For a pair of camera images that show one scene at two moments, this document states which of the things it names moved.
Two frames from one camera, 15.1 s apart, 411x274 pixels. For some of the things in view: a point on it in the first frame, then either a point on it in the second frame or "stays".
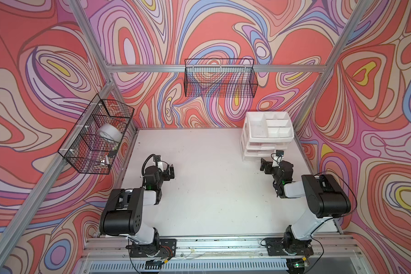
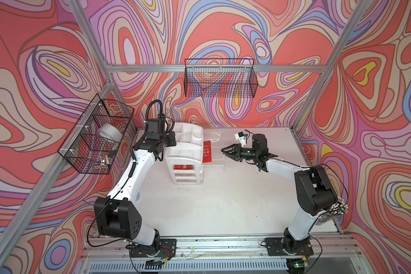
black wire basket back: x=220 y=77 stays
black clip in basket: x=112 y=153 stays
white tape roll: x=111 y=133 stays
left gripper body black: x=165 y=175 → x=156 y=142
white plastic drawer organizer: x=265 y=133 → x=185 y=159
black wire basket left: x=94 y=142 stays
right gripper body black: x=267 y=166 → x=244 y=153
